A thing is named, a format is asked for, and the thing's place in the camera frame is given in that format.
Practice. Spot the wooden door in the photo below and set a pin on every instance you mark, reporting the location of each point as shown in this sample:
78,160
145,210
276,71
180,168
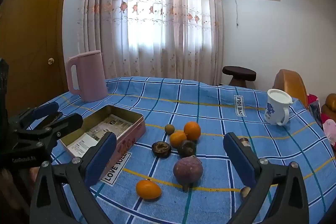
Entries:
31,29

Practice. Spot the wooden chair back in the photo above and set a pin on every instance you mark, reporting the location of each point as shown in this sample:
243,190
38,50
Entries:
288,82

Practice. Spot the small orange kumquat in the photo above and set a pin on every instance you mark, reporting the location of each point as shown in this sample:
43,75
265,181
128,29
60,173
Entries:
177,138

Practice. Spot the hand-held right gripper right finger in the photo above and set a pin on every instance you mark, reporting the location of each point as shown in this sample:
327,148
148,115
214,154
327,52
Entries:
239,158

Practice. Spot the pink cloth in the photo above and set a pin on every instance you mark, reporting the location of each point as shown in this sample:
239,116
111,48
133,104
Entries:
330,132

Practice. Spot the dark round passion fruit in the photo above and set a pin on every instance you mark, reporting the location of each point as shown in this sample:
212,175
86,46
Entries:
187,149

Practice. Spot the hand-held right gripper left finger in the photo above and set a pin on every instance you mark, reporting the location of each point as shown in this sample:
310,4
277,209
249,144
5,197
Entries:
101,161

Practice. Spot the brass door knob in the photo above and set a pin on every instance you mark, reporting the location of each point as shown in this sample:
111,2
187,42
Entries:
51,61

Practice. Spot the white mug with blue print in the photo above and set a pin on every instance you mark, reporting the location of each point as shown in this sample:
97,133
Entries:
273,112

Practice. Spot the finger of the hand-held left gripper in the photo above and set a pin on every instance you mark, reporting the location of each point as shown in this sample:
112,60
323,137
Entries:
46,109
65,123

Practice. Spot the small brown longan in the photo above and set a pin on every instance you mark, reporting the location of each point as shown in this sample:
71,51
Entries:
169,129

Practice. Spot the pink tin box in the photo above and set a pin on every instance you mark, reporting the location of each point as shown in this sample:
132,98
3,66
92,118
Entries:
132,133

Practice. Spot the brown wooden armchair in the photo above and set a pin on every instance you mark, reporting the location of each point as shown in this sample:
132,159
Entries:
330,103

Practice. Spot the round orange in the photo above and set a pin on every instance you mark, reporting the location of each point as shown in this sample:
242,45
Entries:
192,130

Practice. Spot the pink electric kettle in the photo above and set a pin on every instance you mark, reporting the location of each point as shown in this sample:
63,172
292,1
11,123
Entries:
90,77

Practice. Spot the sheer floral curtain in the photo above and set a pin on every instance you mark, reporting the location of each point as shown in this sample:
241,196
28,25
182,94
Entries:
157,29

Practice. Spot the dark wrinkled passion fruit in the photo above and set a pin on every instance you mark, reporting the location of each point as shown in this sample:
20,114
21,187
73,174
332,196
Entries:
161,149

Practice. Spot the oval orange kumquat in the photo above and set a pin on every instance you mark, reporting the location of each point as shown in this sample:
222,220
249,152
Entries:
148,189

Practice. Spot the blue checked tablecloth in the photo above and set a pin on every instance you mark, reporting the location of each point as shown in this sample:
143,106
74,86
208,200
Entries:
210,113

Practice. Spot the dark round stool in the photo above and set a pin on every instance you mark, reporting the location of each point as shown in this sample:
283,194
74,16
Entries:
239,73

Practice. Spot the large purple passion fruit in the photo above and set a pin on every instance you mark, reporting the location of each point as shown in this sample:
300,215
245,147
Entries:
187,170

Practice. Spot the red cloth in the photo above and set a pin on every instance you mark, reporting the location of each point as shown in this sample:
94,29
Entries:
312,100

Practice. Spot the small brown nut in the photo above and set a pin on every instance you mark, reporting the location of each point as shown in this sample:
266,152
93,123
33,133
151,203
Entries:
245,191

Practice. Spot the person's left hand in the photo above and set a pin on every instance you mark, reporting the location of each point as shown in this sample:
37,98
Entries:
34,175

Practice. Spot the brown round jar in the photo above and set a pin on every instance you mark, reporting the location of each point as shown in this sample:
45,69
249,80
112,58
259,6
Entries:
245,142

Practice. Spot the printed paper leaflet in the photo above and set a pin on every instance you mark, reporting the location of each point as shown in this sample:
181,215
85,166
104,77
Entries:
113,125

